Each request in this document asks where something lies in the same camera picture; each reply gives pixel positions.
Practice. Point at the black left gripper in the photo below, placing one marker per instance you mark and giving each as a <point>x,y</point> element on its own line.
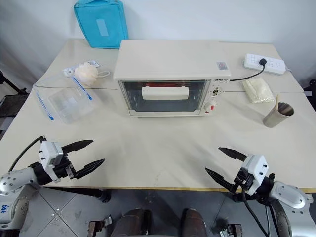
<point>64,169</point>

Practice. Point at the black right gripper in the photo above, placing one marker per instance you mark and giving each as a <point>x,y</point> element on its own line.
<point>245,181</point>

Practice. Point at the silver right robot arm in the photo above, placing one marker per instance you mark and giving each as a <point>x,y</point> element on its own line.
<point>288,195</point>

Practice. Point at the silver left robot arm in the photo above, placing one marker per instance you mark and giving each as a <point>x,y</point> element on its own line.
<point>14,181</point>

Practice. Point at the glass oven door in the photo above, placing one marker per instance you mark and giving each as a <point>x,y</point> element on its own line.
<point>133,101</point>

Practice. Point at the cream oven timer knob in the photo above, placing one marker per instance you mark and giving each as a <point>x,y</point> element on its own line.
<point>216,91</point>

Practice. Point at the warning sticker label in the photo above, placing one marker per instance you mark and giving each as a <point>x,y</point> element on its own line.
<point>221,65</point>

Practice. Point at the cream toaster oven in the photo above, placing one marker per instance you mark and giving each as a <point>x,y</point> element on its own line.
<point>168,59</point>

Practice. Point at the clear zip bag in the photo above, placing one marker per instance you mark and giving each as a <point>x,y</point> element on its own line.
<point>66,103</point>

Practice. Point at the table caster foot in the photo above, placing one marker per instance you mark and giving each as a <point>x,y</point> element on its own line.
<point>98,223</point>
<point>230,230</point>

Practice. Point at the dark rounded shape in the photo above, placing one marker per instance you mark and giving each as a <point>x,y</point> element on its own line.
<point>193,222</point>
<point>134,222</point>

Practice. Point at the steel cup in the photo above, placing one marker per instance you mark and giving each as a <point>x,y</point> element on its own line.
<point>277,116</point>

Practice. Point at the wooden stick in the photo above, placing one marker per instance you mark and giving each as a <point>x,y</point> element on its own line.
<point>277,101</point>

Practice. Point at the cream packet in plastic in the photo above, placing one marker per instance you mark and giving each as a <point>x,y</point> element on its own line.
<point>258,90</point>

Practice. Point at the white mesh bath sponge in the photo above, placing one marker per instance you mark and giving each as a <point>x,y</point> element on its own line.
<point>85,74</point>

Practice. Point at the clear plastic wrapper with label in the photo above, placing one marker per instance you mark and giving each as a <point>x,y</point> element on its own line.
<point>67,71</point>

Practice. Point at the black stand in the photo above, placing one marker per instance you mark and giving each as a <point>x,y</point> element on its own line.
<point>11,85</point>

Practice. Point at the white power strip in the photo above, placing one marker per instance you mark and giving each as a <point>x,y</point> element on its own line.
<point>274,65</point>

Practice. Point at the black equipment at edge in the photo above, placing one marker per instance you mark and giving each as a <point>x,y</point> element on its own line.
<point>310,89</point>

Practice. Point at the blue fabric bag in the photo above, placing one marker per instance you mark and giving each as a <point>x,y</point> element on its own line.
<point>101,24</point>

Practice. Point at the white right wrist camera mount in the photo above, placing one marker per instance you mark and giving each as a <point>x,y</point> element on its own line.
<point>256,165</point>

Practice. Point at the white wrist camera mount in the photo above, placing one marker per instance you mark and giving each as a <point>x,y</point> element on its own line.
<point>48,149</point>
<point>256,165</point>

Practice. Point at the black table frame bar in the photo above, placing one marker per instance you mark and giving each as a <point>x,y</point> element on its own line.
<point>81,192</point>

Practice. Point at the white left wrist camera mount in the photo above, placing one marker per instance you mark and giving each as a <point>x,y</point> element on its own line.
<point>48,149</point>

